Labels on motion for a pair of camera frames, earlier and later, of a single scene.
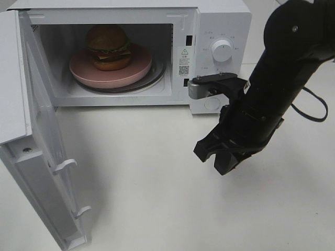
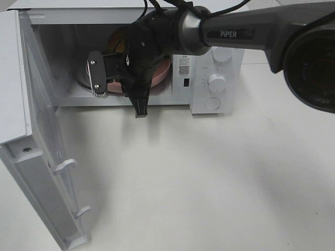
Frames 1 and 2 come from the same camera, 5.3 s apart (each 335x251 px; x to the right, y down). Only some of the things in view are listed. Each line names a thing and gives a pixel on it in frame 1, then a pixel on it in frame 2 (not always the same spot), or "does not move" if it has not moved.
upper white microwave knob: [222, 50] does not move
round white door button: [212, 103] does not move
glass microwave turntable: [158, 73] → [83, 81]
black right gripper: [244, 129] → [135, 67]
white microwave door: [30, 136] does not move
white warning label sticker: [183, 61] does not move
